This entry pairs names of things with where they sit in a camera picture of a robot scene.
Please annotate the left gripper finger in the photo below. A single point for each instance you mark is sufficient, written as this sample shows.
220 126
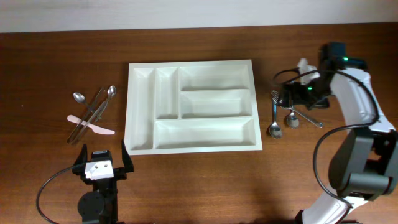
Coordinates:
80 162
126 159

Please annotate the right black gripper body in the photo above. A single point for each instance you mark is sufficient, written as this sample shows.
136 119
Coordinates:
313 94

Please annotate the steel kitchen tongs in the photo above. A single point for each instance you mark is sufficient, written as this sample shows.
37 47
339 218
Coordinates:
80 129

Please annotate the large steel spoon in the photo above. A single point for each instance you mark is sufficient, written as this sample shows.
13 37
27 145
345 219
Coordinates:
292 120
274 129

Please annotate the steel fork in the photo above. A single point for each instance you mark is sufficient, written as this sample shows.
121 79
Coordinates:
306 117

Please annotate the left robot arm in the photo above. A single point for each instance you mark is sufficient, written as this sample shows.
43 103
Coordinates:
100 205

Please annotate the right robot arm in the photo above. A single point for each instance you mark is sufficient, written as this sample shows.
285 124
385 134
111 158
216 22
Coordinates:
365 165

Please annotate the pink plastic knife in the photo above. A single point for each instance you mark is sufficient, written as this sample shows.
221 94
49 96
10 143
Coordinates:
96 129

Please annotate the small steel teaspoon left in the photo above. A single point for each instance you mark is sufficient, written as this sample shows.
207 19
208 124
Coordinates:
81 99

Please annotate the small steel teaspoon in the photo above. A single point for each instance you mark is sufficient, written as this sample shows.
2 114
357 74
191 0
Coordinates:
81 99
111 93

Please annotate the small steel teaspoon right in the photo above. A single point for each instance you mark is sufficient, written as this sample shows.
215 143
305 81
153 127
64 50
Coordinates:
111 93

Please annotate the white plastic cutlery tray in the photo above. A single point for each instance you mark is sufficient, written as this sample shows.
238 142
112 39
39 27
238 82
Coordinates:
191 107

